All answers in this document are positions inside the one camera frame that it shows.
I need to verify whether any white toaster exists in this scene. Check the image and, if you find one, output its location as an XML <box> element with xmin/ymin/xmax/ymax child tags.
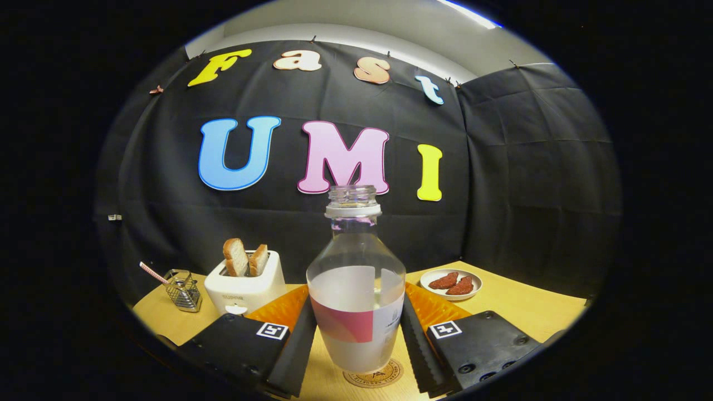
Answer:
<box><xmin>204</xmin><ymin>250</ymin><xmax>288</xmax><ymax>316</ymax></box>

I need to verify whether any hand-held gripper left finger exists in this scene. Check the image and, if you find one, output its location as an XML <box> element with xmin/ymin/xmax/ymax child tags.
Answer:
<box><xmin>178</xmin><ymin>284</ymin><xmax>318</xmax><ymax>399</ymax></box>

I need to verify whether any clear juice bottle pink label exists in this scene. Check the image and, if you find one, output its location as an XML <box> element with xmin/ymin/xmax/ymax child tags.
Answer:
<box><xmin>306</xmin><ymin>185</ymin><xmax>407</xmax><ymax>374</ymax></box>

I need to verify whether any white round plate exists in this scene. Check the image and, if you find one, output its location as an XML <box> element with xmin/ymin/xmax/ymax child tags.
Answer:
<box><xmin>420</xmin><ymin>269</ymin><xmax>483</xmax><ymax>302</ymax></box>

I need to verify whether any pink striped straw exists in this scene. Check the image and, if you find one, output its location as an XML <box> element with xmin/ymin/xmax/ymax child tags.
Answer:
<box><xmin>139</xmin><ymin>261</ymin><xmax>170</xmax><ymax>286</ymax></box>

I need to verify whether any round cork coaster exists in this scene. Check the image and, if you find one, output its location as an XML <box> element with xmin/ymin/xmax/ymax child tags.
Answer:
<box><xmin>343</xmin><ymin>358</ymin><xmax>404</xmax><ymax>389</ymax></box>

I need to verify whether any wire mesh basket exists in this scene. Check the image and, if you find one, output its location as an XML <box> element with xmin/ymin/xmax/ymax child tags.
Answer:
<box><xmin>163</xmin><ymin>269</ymin><xmax>202</xmax><ymax>312</ymax></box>

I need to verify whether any toast slice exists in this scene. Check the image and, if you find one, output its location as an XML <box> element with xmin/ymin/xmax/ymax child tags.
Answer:
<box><xmin>223</xmin><ymin>238</ymin><xmax>250</xmax><ymax>277</ymax></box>
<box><xmin>248</xmin><ymin>244</ymin><xmax>269</xmax><ymax>277</ymax></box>

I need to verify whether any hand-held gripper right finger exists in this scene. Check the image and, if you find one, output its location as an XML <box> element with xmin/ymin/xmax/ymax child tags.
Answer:
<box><xmin>400</xmin><ymin>281</ymin><xmax>542</xmax><ymax>399</ymax></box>

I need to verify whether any wooden table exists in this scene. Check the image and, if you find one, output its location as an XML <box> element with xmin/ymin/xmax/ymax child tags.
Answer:
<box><xmin>133</xmin><ymin>261</ymin><xmax>588</xmax><ymax>401</ymax></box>

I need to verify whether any black backdrop cloth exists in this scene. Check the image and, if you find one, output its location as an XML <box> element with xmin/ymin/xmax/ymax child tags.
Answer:
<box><xmin>95</xmin><ymin>36</ymin><xmax>622</xmax><ymax>307</ymax></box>

